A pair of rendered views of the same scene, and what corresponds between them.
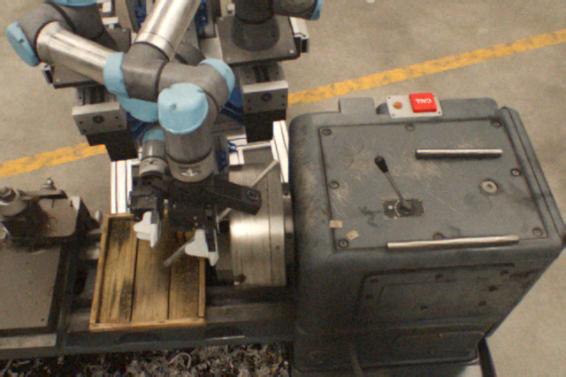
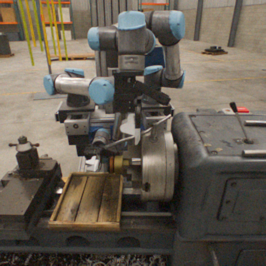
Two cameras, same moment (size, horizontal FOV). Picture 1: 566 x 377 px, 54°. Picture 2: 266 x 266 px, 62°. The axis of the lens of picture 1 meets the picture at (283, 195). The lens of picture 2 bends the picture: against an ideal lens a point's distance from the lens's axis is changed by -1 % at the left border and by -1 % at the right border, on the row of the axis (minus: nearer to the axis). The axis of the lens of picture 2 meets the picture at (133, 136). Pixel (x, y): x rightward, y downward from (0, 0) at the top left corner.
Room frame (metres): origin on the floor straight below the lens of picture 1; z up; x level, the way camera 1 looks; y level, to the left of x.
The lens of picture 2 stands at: (-0.06, 0.10, 1.66)
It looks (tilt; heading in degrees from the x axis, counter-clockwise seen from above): 28 degrees down; 4
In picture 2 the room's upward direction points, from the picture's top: straight up
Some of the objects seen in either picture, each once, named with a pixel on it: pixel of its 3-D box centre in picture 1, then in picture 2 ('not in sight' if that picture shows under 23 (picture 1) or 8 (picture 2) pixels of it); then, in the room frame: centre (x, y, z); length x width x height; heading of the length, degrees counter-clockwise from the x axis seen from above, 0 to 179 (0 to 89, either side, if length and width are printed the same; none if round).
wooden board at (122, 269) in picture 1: (152, 267); (91, 197); (0.73, 0.37, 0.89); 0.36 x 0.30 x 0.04; 4
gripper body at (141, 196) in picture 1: (148, 197); (95, 153); (0.84, 0.36, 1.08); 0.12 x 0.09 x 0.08; 4
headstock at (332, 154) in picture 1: (405, 214); (239, 167); (0.80, -0.32, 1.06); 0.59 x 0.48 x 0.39; 94
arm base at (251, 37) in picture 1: (255, 21); (151, 93); (1.39, 0.09, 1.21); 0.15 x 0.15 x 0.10
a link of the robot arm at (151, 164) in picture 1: (153, 172); (99, 144); (0.92, 0.35, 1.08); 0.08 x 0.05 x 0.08; 94
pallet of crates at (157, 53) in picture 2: not in sight; (157, 59); (8.04, -0.10, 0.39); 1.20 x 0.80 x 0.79; 116
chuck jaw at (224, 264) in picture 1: (223, 257); (135, 177); (0.66, 0.15, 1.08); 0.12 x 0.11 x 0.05; 4
